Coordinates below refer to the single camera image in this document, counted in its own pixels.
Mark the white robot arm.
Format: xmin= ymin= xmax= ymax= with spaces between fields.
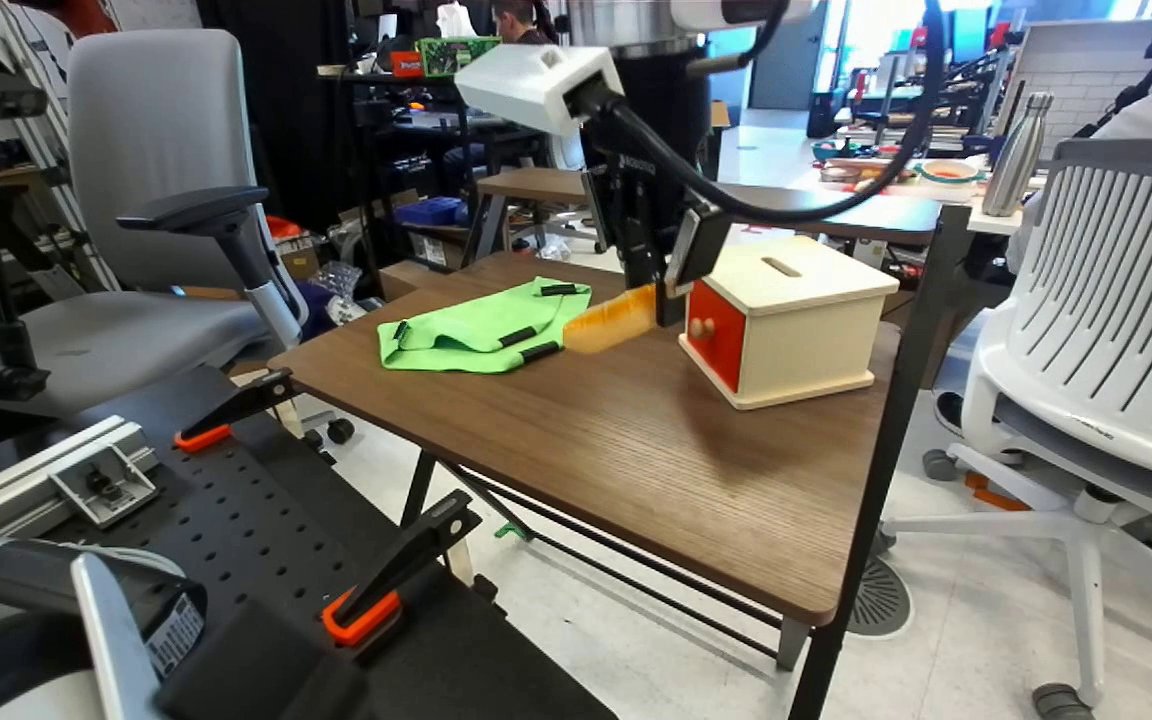
xmin=451 ymin=43 xmax=731 ymax=328

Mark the white ribbed chair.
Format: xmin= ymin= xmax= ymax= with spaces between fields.
xmin=923 ymin=95 xmax=1152 ymax=720

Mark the grey office chair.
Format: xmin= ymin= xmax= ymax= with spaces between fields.
xmin=0 ymin=29 xmax=307 ymax=415

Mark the white wooden box red drawer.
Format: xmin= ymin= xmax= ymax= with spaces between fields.
xmin=681 ymin=234 xmax=896 ymax=409

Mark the green fabric bag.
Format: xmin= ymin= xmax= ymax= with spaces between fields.
xmin=375 ymin=276 xmax=594 ymax=377

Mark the black perforated board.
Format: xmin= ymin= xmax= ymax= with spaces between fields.
xmin=66 ymin=419 xmax=613 ymax=720

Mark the black orange clamp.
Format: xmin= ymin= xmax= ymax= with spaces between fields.
xmin=319 ymin=491 xmax=482 ymax=652
xmin=172 ymin=372 xmax=297 ymax=456

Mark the black orange clamp far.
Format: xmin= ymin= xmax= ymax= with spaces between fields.
xmin=172 ymin=372 xmax=297 ymax=456

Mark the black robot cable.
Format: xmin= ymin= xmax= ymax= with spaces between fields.
xmin=601 ymin=0 xmax=951 ymax=232

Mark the black orange clamp near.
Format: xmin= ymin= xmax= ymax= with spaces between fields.
xmin=319 ymin=491 xmax=482 ymax=652

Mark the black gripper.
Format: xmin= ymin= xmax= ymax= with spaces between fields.
xmin=584 ymin=101 xmax=731 ymax=328

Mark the tan bread loaf object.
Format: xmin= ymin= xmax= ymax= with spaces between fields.
xmin=565 ymin=283 xmax=658 ymax=356

